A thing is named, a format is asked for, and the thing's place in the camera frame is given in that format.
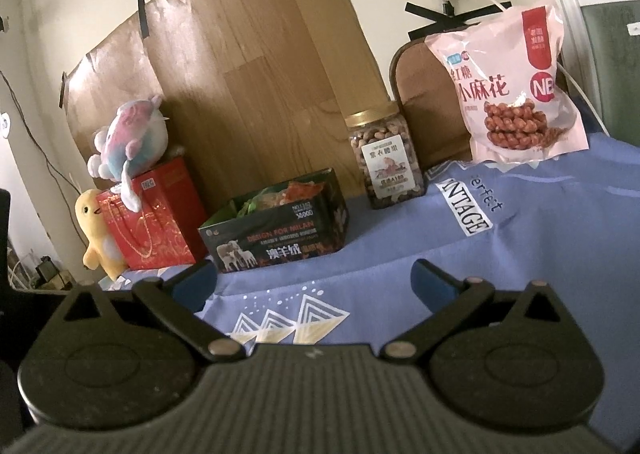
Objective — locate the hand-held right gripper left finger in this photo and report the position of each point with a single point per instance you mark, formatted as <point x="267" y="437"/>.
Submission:
<point x="192" y="284"/>

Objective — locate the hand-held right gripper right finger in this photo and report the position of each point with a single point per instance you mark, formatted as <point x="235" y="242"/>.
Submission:
<point x="432" y="284"/>

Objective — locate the dark printed cardboard box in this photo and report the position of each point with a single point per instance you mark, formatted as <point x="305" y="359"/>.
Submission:
<point x="280" y="239"/>

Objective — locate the blue printed bed sheet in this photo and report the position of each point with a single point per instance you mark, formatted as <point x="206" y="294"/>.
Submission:
<point x="500" y="259"/>

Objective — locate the red gift bag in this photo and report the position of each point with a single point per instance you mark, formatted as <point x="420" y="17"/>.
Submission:
<point x="155" y="219"/>

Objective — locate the yellow plush duck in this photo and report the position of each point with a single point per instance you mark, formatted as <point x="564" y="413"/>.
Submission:
<point x="97" y="234"/>

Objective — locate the pile of snack packets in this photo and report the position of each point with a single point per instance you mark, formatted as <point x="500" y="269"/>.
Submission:
<point x="280" y="194"/>

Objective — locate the clear nut jar gold lid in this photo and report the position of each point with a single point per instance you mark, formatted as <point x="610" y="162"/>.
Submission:
<point x="387" y="159"/>

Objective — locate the pink blue plush fish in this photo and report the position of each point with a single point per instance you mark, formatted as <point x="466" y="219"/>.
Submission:
<point x="132" y="139"/>

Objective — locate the wood-pattern panel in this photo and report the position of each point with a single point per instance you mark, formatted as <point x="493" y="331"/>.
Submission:
<point x="250" y="84"/>

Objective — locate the pink snack bag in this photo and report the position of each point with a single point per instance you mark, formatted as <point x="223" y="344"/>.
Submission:
<point x="510" y="84"/>

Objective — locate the black tape strip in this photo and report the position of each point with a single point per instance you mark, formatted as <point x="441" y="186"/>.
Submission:
<point x="143" y="12"/>
<point x="440" y="12"/>

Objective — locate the white wall hook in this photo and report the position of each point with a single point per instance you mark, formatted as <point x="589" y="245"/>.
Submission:
<point x="5" y="123"/>

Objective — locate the white window frame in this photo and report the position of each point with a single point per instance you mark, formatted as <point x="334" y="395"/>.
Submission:
<point x="600" y="9"/>

